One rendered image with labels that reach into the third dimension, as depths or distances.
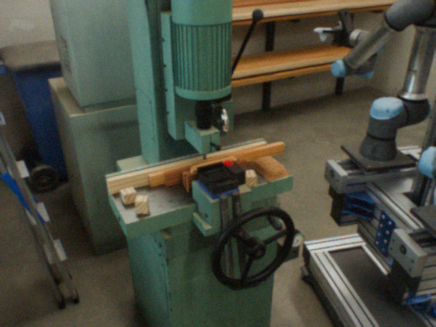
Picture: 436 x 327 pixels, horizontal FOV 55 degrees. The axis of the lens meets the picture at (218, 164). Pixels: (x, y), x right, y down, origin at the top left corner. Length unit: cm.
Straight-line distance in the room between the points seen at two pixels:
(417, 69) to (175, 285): 123
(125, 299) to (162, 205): 105
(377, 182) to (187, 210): 88
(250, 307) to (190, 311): 28
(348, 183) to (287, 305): 76
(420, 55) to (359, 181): 54
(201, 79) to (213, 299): 81
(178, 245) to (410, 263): 74
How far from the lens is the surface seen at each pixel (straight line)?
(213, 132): 136
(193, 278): 150
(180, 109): 143
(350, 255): 226
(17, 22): 344
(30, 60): 289
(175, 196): 134
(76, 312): 229
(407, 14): 170
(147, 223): 127
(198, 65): 123
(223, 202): 121
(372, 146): 181
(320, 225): 277
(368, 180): 185
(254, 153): 153
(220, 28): 123
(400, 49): 508
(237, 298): 168
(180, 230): 134
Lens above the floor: 164
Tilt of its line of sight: 29 degrees down
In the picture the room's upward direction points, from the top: straight up
